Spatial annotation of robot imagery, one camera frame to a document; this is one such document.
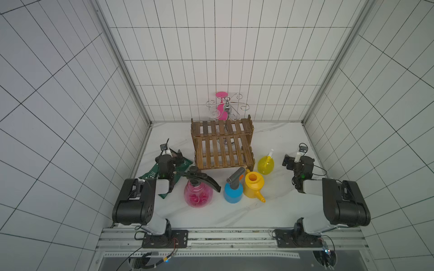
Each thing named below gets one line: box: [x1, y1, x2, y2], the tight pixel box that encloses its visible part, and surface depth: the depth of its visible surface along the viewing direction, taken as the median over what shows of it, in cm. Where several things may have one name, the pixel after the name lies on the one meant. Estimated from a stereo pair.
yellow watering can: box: [243, 168, 266, 203], surface depth 81 cm
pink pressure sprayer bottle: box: [183, 165, 222, 208], surface depth 73 cm
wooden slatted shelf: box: [191, 114, 256, 172], surface depth 85 cm
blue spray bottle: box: [223, 167, 246, 204], surface depth 77 cm
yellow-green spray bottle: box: [257, 149, 275, 176], surface depth 94 cm
